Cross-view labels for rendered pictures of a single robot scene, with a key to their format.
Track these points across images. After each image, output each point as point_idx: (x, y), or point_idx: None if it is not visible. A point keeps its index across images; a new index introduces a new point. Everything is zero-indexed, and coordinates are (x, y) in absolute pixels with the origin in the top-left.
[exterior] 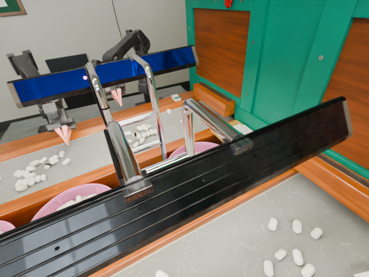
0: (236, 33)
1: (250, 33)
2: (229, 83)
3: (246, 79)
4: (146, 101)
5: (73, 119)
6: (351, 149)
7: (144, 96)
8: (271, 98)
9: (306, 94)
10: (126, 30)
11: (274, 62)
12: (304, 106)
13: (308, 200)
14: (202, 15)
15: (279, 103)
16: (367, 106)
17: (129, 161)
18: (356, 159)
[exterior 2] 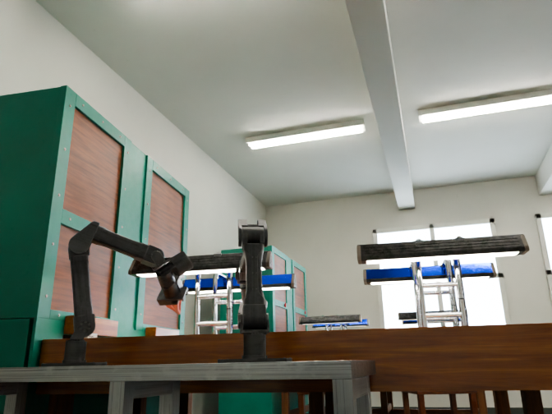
0: (103, 259)
1: (116, 260)
2: (95, 306)
3: (114, 296)
4: (85, 356)
5: (240, 304)
6: (151, 319)
7: (86, 343)
8: (126, 306)
9: (140, 296)
10: (98, 223)
11: (126, 281)
12: (140, 304)
13: None
14: (69, 235)
15: (129, 308)
16: (151, 296)
17: None
18: (153, 324)
